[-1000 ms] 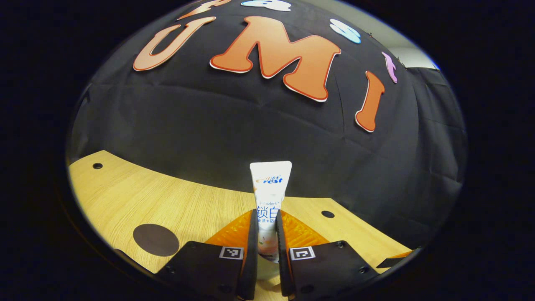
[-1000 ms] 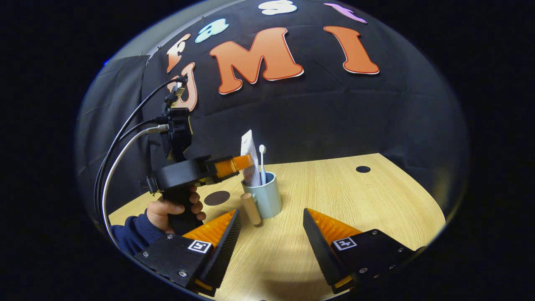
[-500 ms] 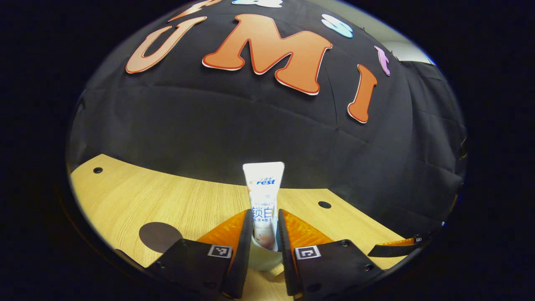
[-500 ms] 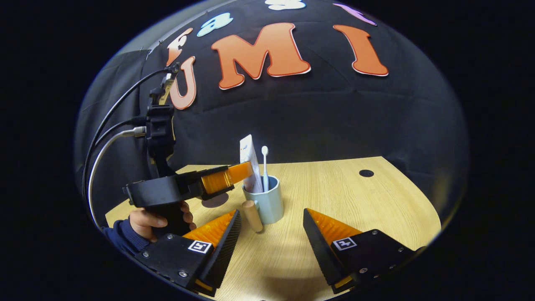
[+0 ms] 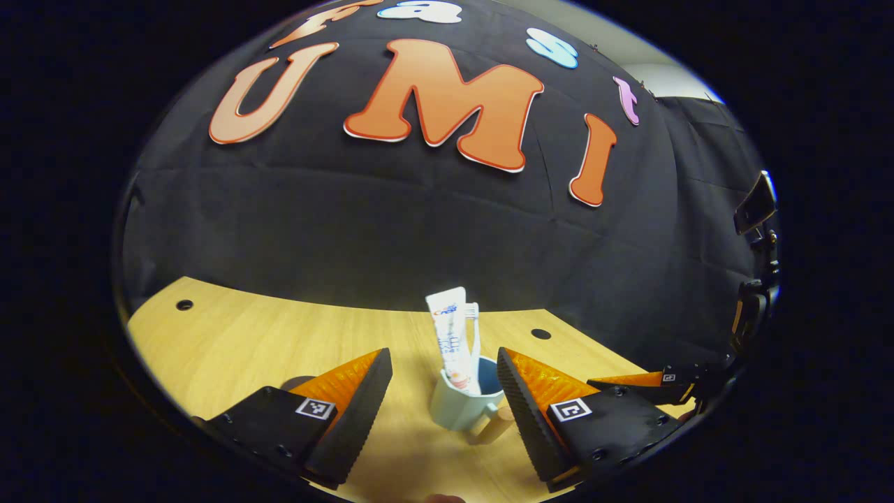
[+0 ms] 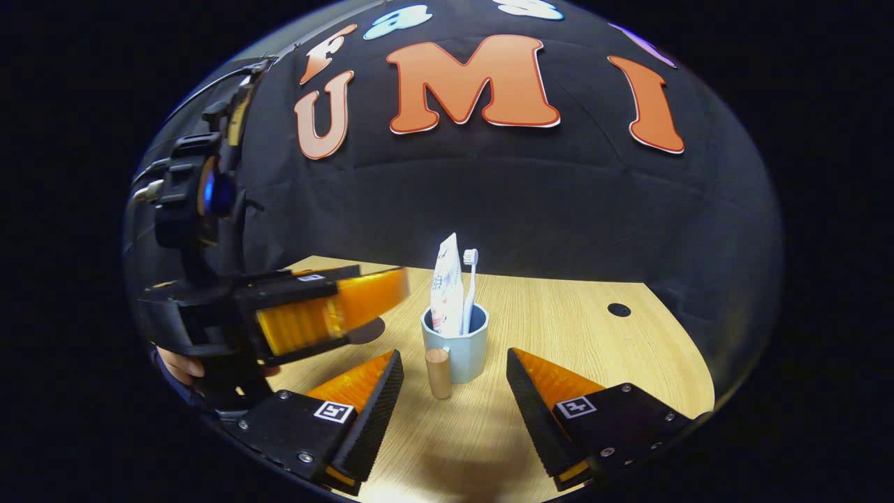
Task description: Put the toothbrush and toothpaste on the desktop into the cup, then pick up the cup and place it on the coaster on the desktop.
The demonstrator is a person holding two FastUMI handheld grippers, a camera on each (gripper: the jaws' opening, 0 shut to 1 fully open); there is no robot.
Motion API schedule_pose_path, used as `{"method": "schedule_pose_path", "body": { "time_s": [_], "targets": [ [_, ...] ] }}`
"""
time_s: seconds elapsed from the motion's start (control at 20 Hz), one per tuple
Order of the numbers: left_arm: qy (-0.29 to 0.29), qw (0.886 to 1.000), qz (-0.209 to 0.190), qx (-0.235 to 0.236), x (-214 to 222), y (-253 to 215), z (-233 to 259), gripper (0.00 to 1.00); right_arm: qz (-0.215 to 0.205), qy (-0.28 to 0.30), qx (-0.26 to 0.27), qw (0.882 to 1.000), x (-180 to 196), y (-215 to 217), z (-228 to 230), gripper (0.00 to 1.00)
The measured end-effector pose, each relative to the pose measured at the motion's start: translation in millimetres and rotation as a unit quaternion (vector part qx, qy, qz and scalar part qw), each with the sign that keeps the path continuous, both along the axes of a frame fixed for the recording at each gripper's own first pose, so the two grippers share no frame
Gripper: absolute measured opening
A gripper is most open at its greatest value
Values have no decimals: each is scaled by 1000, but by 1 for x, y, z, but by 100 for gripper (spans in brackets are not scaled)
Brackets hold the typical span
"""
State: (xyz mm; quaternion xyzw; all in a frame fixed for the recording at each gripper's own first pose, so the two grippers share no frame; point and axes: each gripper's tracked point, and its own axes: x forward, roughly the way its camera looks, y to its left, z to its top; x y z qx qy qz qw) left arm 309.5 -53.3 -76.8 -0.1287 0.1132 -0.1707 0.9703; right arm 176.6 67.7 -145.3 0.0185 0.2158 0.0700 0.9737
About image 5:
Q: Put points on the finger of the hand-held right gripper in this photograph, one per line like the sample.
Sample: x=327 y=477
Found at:
x=649 y=388

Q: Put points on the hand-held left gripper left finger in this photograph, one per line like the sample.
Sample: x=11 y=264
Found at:
x=356 y=423

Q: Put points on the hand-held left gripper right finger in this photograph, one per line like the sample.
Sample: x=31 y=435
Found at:
x=534 y=419

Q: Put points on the white toothbrush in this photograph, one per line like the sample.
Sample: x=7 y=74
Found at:
x=473 y=328

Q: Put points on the white toothpaste tube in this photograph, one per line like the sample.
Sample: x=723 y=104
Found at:
x=450 y=335

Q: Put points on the wooden desktop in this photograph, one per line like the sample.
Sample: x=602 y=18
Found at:
x=230 y=349

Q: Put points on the black backdrop cloth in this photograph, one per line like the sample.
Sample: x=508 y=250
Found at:
x=349 y=230

